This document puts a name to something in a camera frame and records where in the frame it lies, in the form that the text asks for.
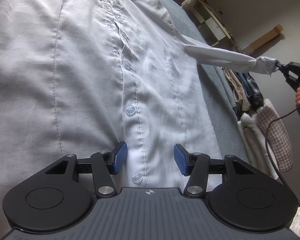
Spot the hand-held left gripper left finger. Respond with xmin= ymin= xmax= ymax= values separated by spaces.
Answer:
xmin=45 ymin=141 xmax=128 ymax=197

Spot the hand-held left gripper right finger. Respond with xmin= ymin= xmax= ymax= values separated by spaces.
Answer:
xmin=174 ymin=144 xmax=256 ymax=197

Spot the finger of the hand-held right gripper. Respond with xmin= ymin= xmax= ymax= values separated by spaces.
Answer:
xmin=275 ymin=64 xmax=290 ymax=75

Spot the white button shirt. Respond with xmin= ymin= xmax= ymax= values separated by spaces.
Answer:
xmin=0 ymin=0 xmax=281 ymax=188

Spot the long cardboard box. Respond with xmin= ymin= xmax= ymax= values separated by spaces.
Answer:
xmin=245 ymin=24 xmax=284 ymax=53

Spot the folded beige garment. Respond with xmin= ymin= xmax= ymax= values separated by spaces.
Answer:
xmin=225 ymin=67 xmax=251 ymax=112

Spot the folded white garment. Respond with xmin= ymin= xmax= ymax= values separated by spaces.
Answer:
xmin=237 ymin=112 xmax=281 ymax=179

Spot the white desk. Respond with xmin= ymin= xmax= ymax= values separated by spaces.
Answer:
xmin=190 ymin=0 xmax=243 ymax=53

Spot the grey bed blanket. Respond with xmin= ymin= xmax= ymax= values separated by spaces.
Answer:
xmin=137 ymin=0 xmax=256 ymax=160

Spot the cream bedpost finial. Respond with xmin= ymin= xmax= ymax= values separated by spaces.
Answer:
xmin=181 ymin=0 xmax=197 ymax=10

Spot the thin black cable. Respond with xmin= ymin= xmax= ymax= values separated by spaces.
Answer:
xmin=265 ymin=97 xmax=300 ymax=217

